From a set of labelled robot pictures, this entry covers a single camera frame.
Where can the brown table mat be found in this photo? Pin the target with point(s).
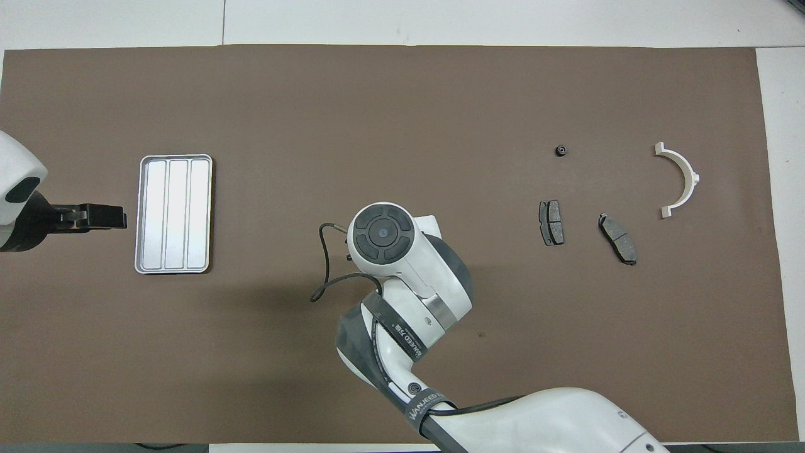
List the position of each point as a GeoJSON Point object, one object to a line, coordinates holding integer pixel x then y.
{"type": "Point", "coordinates": [402, 126]}

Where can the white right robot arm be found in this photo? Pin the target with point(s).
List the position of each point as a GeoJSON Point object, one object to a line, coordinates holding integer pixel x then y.
{"type": "Point", "coordinates": [402, 270]}

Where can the long dark brake pad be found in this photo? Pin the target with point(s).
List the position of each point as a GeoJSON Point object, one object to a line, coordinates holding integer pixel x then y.
{"type": "Point", "coordinates": [618, 239]}

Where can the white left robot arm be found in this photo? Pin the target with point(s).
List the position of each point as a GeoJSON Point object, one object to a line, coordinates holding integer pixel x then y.
{"type": "Point", "coordinates": [16, 163]}

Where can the white semicircular bracket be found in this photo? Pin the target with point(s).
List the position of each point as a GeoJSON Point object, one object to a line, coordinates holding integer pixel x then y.
{"type": "Point", "coordinates": [693, 182]}

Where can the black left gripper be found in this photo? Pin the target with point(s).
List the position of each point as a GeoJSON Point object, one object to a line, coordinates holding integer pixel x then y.
{"type": "Point", "coordinates": [34, 220]}

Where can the rectangular dark brake pad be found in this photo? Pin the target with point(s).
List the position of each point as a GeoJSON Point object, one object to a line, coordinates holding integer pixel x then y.
{"type": "Point", "coordinates": [552, 223]}

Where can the silver ribbed metal tray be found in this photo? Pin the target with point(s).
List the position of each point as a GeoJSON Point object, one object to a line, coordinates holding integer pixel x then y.
{"type": "Point", "coordinates": [176, 214]}

